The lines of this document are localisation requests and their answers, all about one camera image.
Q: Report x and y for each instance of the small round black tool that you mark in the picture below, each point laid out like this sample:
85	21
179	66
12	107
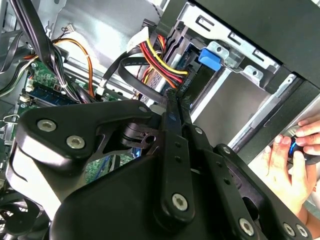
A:
298	147

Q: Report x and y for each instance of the person's left hand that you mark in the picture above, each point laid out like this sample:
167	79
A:
310	137

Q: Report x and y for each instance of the person's right hand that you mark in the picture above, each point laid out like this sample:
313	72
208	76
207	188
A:
285	180

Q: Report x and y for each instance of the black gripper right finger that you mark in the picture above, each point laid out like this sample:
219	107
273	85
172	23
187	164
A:
225	175

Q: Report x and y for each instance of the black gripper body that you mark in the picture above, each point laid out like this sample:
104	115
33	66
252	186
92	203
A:
112	205

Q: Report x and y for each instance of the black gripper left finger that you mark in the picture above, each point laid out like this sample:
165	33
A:
75	120

